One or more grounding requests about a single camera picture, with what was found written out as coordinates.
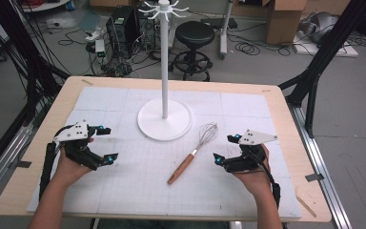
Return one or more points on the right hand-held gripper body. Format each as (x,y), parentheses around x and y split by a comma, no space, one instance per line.
(251,159)

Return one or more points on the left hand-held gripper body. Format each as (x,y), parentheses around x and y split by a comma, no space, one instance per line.
(71,133)

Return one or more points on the white hook stand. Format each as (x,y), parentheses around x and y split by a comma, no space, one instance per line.
(164,63)

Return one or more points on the person's right hand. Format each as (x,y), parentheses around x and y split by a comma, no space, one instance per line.
(254,181)

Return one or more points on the person's left hand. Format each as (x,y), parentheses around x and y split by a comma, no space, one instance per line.
(68,171)

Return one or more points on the white grid mat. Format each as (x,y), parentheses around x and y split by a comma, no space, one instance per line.
(146,187)

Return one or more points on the black tape piece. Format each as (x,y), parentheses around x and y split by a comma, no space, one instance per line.
(24,164)
(314,177)

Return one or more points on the thin wooden stick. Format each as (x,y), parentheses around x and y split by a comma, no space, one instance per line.
(305,205)

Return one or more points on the white adapter box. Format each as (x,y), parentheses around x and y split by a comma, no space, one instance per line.
(100,47)

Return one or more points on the white power strip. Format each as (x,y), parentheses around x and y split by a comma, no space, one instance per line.
(95,34)

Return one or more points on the black computer tower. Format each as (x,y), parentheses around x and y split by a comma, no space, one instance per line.
(120,28)

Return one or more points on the white metal stand leg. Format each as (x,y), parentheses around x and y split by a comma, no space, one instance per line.
(225,31)

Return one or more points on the black round stool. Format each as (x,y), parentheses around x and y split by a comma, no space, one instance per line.
(194,35)

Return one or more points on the white flat board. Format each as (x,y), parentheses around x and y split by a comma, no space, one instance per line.
(308,49)

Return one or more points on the cardboard box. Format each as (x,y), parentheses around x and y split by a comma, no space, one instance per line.
(282,22)

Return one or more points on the black metal frame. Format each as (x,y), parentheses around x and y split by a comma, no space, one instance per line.
(33,82)
(317,63)

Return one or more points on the aluminium rail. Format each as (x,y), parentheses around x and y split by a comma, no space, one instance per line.
(321,165)
(3,159)

